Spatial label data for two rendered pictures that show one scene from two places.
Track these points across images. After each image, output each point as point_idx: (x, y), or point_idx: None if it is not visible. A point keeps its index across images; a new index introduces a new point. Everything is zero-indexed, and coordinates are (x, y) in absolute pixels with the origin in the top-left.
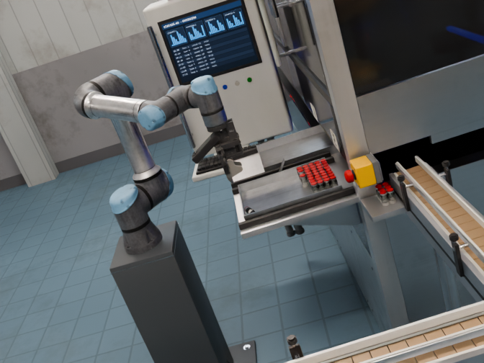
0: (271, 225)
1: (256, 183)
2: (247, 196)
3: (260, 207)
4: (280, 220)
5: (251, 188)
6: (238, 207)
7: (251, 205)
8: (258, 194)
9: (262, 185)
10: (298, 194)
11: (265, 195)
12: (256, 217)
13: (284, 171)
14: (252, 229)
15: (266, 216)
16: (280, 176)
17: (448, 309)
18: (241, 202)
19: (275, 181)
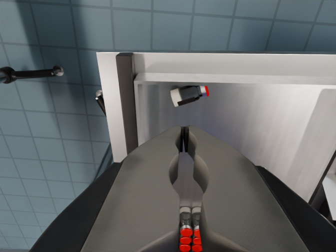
0: (108, 124)
1: (331, 131)
2: (295, 94)
3: (207, 117)
4: (118, 144)
5: (331, 111)
6: (258, 59)
7: (233, 98)
8: (276, 122)
9: (317, 138)
10: (198, 188)
11: (257, 135)
12: (130, 106)
13: (306, 198)
14: (108, 83)
15: (124, 129)
16: (304, 181)
17: (94, 176)
18: (231, 85)
19: (305, 165)
